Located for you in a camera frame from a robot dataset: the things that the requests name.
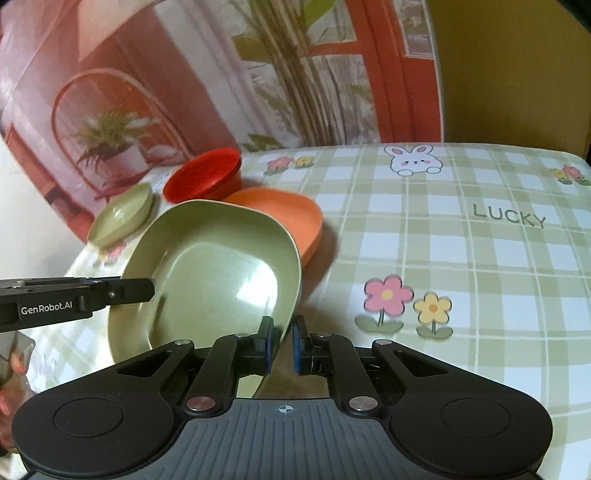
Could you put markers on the large green plate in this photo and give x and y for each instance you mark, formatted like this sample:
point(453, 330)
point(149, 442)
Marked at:
point(207, 267)

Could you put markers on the person's left hand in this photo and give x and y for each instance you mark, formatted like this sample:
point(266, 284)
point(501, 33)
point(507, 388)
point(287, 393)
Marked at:
point(9, 406)

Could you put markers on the small green bowl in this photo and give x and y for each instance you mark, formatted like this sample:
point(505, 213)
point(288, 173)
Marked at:
point(120, 214)

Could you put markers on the printed backdrop cloth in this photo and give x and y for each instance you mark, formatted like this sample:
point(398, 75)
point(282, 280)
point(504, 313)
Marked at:
point(207, 92)

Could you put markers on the wooden panel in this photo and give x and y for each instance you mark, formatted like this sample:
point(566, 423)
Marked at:
point(508, 92)

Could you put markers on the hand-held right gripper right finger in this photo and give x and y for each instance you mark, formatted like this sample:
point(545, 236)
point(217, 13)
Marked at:
point(296, 350)

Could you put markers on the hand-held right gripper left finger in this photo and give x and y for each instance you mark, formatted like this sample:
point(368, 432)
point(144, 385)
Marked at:
point(268, 350)

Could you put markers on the checked tablecloth with bunny print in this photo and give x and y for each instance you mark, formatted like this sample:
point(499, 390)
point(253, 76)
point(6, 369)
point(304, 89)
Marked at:
point(461, 277)

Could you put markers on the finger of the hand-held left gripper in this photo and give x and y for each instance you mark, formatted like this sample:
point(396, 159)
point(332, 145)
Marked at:
point(134, 290)

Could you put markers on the orange plate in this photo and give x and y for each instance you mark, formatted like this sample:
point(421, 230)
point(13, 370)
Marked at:
point(295, 217)

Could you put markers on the red bowl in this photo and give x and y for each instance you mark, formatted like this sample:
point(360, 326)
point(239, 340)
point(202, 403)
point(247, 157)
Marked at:
point(203, 177)

